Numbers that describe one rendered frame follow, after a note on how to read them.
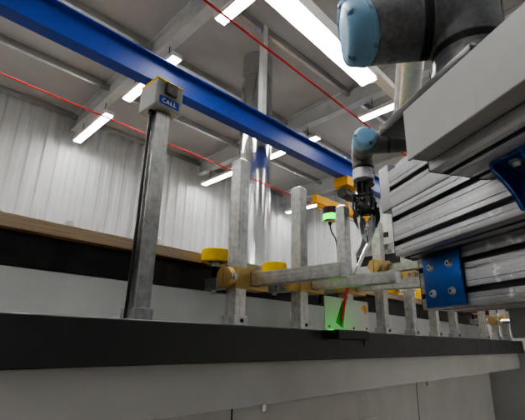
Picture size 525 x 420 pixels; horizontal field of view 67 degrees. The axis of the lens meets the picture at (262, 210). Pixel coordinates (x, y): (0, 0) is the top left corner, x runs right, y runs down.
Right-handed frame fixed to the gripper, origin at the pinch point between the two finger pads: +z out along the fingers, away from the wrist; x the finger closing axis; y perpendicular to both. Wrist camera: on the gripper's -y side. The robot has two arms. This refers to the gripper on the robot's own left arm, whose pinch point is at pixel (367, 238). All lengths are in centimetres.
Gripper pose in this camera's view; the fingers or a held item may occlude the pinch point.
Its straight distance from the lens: 140.0
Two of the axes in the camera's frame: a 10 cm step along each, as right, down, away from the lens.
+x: 9.2, -1.0, -3.7
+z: -0.3, 9.4, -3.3
